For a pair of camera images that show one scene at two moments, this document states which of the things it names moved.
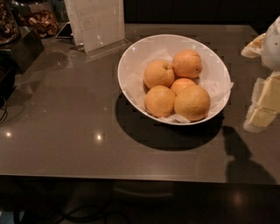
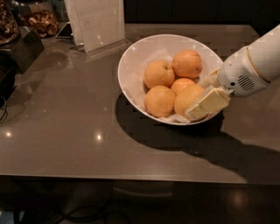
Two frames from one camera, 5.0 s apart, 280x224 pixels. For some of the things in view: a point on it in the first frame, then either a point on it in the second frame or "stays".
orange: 192,103 stays
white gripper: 271,46 → 240,73
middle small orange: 179,83 stays
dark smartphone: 66,32 stays
